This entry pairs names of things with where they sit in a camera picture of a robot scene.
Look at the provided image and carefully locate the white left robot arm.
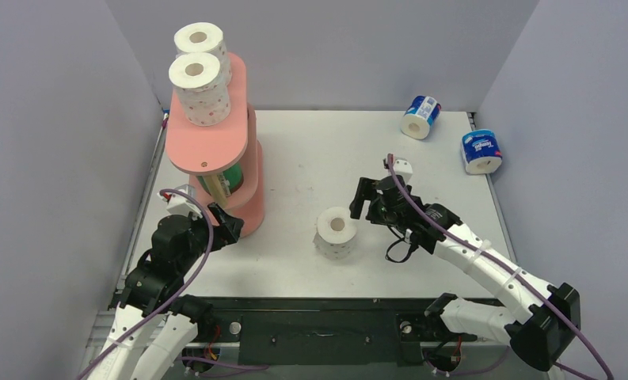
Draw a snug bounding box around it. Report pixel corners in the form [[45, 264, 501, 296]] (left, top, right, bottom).
[[79, 203, 244, 379]]

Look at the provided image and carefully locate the blue white packaged roll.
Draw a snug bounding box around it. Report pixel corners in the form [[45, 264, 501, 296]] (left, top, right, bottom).
[[400, 95, 442, 140]]

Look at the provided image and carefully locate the blue Tempo packaged roll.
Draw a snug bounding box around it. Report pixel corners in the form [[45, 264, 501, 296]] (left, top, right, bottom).
[[461, 129, 503, 175]]

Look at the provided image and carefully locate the white dotted toilet roll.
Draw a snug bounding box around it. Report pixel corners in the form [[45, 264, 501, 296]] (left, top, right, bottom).
[[173, 22, 232, 85], [313, 207, 357, 260], [169, 52, 231, 127]]

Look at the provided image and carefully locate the green brown roll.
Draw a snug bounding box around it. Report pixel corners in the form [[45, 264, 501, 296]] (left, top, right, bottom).
[[196, 163, 244, 197]]

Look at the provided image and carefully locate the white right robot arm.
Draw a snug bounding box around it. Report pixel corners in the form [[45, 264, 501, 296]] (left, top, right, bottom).
[[349, 177, 580, 372]]

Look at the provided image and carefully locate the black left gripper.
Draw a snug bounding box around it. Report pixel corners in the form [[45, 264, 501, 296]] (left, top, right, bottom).
[[178, 202, 243, 273]]

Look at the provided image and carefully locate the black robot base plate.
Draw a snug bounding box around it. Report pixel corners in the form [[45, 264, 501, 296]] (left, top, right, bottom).
[[178, 297, 459, 367]]

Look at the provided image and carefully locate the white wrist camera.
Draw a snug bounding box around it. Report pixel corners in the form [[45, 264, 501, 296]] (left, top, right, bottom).
[[383, 155, 413, 186], [158, 184, 200, 218]]

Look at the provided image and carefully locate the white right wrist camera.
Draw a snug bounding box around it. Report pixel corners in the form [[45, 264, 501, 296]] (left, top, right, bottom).
[[383, 155, 413, 186]]

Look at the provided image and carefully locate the pink three-tier wooden shelf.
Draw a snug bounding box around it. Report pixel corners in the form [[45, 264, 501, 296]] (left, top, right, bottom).
[[166, 52, 265, 237]]

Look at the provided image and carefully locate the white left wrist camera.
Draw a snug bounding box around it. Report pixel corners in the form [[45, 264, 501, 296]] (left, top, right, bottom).
[[158, 184, 200, 218]]

